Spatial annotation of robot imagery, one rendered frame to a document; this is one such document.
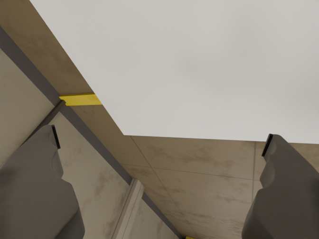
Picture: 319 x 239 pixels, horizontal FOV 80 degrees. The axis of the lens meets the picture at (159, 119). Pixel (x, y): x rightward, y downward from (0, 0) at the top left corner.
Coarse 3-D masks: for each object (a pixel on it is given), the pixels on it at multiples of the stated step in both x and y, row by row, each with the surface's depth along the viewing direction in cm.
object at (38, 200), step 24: (24, 144) 9; (48, 144) 9; (0, 168) 8; (24, 168) 8; (48, 168) 8; (0, 192) 7; (24, 192) 7; (48, 192) 7; (72, 192) 7; (0, 216) 6; (24, 216) 6; (48, 216) 6; (72, 216) 6
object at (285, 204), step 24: (288, 144) 10; (264, 168) 10; (288, 168) 9; (312, 168) 9; (264, 192) 8; (288, 192) 8; (312, 192) 8; (264, 216) 7; (288, 216) 7; (312, 216) 7
